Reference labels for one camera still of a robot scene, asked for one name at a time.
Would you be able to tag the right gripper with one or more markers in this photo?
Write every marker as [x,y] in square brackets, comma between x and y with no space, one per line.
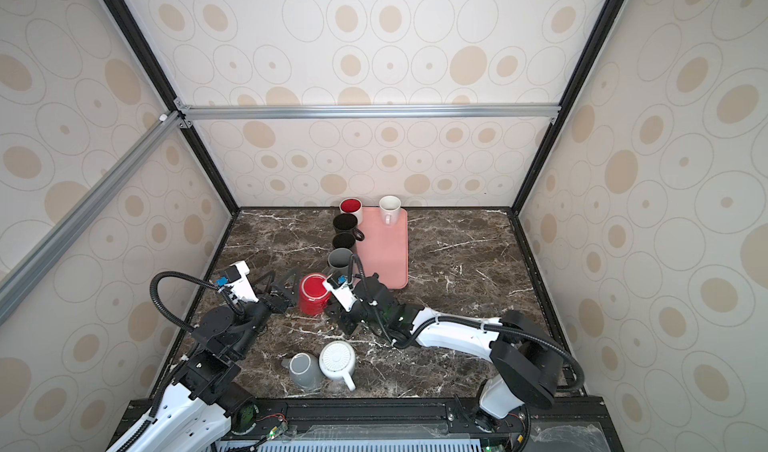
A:
[345,325]

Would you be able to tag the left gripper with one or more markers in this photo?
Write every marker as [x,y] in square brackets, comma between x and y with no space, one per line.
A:
[285,297]

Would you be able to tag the grey mug row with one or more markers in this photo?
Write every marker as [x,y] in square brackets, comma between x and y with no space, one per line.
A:
[304,371]
[338,261]

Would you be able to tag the black and white mug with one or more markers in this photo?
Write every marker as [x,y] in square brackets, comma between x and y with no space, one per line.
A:
[348,223]

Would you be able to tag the pink mug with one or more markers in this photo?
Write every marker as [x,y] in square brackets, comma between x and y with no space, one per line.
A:
[390,207]

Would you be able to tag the white mug red inside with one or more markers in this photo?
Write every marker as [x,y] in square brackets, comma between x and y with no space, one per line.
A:
[354,207]

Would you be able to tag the black mug white rim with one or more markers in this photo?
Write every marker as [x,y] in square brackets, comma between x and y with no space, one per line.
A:
[346,240]

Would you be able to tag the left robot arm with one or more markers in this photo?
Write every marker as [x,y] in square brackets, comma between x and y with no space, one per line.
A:
[199,402]

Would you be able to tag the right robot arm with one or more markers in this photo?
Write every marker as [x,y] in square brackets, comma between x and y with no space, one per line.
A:
[527,363]

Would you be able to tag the large white ribbed mug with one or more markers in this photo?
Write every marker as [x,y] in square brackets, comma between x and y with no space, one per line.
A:
[337,361]

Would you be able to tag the grey mug front row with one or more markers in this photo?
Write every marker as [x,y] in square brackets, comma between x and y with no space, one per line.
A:
[304,371]

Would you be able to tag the pink plastic tray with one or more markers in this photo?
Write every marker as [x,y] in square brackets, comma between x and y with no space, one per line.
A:
[385,248]

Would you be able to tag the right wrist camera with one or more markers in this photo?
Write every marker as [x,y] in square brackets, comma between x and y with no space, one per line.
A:
[339,286]

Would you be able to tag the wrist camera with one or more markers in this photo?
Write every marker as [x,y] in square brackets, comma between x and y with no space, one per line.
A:
[235,284]
[339,286]

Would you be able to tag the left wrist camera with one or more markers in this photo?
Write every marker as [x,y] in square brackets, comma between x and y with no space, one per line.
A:
[235,284]

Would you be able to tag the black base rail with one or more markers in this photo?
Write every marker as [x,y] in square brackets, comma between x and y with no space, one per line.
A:
[372,424]

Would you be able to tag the horizontal aluminium frame bar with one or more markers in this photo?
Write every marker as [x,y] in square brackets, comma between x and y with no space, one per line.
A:
[387,111]

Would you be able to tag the left aluminium frame bar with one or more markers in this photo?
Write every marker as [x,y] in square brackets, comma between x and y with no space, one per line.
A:
[27,274]

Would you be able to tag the black left corner post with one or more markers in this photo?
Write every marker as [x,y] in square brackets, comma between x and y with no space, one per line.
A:
[150,64]

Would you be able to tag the black corner post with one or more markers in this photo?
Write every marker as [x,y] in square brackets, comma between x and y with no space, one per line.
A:
[150,64]
[595,42]

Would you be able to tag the black right corner post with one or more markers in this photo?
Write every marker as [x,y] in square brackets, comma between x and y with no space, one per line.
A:
[595,42]

